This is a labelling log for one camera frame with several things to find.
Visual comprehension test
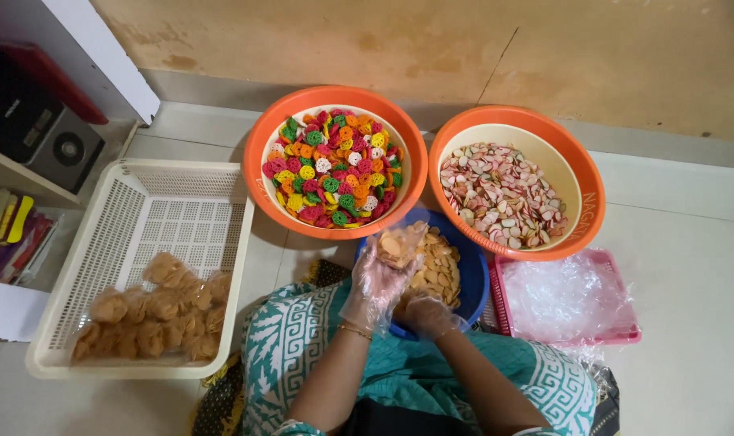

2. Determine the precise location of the orange bowl with pink chips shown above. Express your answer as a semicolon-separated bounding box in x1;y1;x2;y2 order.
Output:
428;105;607;262

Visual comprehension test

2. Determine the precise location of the heap of loose orange chips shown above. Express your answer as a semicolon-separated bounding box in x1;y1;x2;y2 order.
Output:
397;221;462;308

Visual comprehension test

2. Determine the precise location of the heap of colourful wheel snacks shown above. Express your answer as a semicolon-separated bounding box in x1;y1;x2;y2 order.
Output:
261;109;405;230

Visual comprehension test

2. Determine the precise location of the heap of empty clear bags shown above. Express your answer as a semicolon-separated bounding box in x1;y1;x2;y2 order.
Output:
500;251;639;345

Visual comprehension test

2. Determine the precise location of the orange bowl with colourful snacks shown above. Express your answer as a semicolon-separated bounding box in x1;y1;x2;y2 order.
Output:
243;85;429;241

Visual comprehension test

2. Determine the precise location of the pink plastic tray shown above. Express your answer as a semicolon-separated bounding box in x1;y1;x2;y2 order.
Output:
488;247;643;347

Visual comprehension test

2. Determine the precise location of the clear bag of orange chips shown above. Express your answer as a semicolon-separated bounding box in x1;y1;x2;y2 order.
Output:
374;209;431;271

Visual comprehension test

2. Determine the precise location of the gold bangle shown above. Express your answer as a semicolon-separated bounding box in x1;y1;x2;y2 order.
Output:
338;323;374;341

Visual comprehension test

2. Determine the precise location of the person's teal patterned garment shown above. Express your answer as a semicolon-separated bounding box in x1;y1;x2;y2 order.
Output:
241;280;598;436

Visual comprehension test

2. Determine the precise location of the heap of pink white chips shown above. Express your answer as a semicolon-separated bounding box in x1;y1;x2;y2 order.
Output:
440;142;569;250

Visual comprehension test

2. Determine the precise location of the white shelf unit with items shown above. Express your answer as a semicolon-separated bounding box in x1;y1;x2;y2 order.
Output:
0;0;162;343

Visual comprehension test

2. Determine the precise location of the person's left hand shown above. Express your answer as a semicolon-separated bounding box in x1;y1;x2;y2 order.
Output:
344;241;421;333

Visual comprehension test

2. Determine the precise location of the pile of packed snack bags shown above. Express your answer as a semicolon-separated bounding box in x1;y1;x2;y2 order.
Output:
70;251;233;365

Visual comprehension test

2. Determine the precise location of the person's right hand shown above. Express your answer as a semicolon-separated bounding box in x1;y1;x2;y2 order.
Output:
396;293;466;340

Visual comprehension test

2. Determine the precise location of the cream perforated plastic basket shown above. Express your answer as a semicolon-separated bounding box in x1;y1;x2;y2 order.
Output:
25;159;255;380

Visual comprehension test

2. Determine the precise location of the blue plastic bowl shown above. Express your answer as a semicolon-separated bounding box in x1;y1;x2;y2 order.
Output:
355;207;490;341

